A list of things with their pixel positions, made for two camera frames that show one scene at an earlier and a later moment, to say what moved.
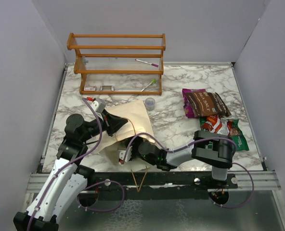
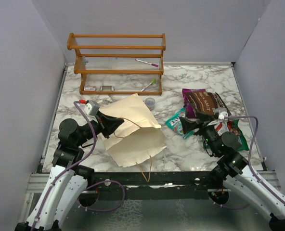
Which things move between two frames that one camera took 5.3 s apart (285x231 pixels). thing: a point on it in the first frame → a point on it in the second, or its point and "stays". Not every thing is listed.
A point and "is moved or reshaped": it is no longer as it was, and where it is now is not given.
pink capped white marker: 154,65 stays
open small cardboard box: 107,88 stays
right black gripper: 138,140 → 188,124
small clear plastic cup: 149,103 stays
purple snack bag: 188,109 stays
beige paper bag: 138,128 is moved or reshaped
